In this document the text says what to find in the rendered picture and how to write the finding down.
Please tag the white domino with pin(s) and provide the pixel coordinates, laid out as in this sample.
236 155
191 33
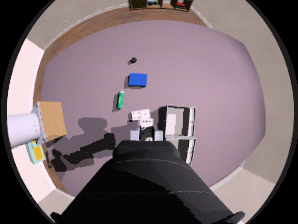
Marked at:
137 115
146 129

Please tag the white three-compartment bin rack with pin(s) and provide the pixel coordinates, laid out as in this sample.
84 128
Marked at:
178 122

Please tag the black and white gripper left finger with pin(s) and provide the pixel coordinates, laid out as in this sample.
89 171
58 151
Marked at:
136 134

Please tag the green battery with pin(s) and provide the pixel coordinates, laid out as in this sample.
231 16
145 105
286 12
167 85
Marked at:
120 99

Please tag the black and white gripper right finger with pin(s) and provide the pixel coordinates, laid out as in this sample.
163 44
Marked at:
157 135

